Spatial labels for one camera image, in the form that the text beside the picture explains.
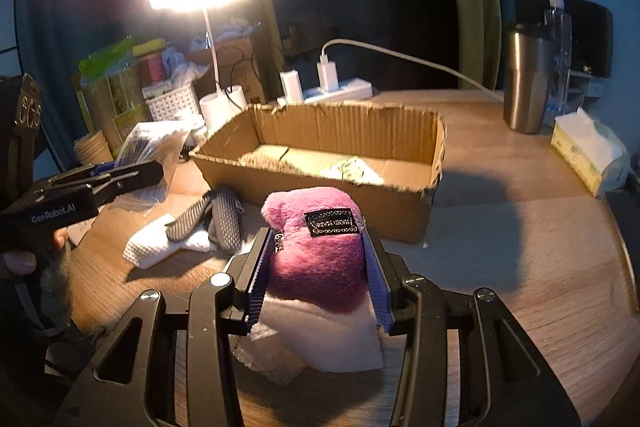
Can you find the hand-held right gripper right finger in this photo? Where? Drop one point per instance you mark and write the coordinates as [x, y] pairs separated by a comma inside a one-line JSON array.
[[372, 282]]

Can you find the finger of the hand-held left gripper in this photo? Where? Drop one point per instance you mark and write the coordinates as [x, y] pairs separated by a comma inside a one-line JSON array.
[[85, 174], [132, 177]]

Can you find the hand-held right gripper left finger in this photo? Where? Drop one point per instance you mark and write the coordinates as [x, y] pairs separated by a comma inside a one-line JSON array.
[[260, 277]]

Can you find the purple plush pouch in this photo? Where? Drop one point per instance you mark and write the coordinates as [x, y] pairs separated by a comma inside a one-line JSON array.
[[320, 267]]

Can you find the white soft cloth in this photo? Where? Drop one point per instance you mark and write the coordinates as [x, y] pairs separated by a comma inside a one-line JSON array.
[[330, 337]]

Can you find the person's left hand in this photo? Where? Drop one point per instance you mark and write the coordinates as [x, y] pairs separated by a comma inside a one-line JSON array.
[[17, 263]]

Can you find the stack of paper cups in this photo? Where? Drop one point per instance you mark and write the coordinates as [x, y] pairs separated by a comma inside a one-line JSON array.
[[94, 149]]

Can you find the clear plastic packet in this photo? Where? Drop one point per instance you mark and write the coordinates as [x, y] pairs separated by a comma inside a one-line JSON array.
[[150, 142]]

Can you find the grey mesh cloth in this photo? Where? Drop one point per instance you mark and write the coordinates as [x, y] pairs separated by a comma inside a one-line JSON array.
[[225, 222]]

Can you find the white waffle towel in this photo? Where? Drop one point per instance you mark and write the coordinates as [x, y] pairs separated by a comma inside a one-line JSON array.
[[150, 247]]

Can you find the open cardboard box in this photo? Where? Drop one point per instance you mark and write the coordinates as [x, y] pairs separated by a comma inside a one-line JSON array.
[[400, 212]]

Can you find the clear plastic wrap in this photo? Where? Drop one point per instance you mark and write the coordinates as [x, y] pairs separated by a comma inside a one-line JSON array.
[[265, 359]]

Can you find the white plastic basket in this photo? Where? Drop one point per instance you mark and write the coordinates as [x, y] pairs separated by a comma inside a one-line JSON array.
[[172, 104]]

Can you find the green lidded container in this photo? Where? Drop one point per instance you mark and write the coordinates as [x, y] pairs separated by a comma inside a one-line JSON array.
[[112, 92]]

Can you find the pale green cloth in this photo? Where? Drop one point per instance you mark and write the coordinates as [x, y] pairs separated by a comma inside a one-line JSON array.
[[352, 169]]

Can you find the yellow sponge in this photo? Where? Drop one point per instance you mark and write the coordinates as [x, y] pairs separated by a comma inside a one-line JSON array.
[[149, 48]]

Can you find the brown storage carton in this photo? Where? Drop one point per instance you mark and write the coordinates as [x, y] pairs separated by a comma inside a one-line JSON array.
[[235, 67]]

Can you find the white charger plug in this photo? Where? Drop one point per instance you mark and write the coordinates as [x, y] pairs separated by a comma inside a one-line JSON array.
[[291, 86], [327, 72]]

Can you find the white power strip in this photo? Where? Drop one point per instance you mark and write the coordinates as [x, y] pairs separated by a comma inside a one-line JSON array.
[[350, 87]]

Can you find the yellow tissue pack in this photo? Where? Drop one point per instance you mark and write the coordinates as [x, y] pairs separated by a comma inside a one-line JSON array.
[[582, 152]]

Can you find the steel tumbler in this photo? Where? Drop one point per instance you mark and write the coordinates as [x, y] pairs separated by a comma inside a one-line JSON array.
[[527, 82]]

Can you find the clear water bottle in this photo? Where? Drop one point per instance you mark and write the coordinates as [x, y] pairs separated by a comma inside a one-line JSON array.
[[562, 57]]

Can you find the black monitor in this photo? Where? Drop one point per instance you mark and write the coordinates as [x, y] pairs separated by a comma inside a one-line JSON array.
[[585, 32]]

